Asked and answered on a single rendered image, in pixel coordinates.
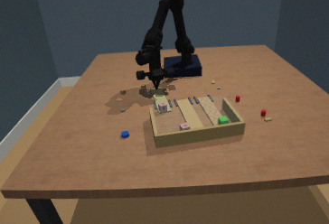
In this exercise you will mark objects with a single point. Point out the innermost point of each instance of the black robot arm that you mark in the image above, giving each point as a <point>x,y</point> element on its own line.
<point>154,37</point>

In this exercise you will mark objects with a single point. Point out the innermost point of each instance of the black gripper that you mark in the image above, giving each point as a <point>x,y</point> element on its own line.
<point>141,74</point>

